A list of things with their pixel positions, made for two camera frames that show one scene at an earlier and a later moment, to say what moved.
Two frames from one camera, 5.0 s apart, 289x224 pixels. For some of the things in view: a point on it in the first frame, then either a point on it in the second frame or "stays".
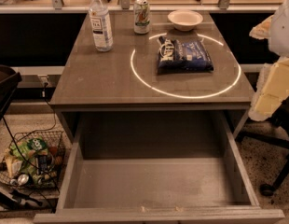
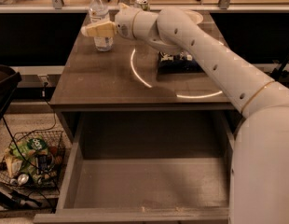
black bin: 6,79 stays
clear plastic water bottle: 100,22 stays
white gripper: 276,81 → 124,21
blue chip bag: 183,57 stays
